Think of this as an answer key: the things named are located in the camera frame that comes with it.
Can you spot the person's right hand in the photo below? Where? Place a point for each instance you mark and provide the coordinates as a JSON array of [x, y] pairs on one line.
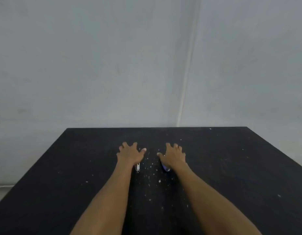
[[174, 157]]

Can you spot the person's left hand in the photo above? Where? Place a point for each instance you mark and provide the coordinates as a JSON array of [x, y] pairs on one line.
[[129, 155]]

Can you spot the person's left thumb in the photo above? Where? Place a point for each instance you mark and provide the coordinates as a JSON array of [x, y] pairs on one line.
[[142, 151]]

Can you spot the person's left middle finger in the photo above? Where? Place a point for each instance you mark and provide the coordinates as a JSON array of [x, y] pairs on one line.
[[125, 145]]

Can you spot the person's right thumb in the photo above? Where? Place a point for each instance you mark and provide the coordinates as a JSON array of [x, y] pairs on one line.
[[160, 155]]

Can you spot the person's right middle finger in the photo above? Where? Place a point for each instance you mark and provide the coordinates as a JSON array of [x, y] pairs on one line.
[[175, 146]]

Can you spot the person's left forearm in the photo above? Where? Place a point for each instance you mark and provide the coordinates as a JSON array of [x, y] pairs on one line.
[[107, 200]]

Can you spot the person's right forearm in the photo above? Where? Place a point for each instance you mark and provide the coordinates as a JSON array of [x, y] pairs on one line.
[[209, 203]]

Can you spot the small blue purple object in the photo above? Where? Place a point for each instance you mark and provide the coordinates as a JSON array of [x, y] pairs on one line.
[[166, 168]]

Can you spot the small white clip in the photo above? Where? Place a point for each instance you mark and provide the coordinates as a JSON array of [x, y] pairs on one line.
[[137, 167]]

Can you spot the scattered white scraps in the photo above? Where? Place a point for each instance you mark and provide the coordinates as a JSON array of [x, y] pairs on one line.
[[153, 173]]

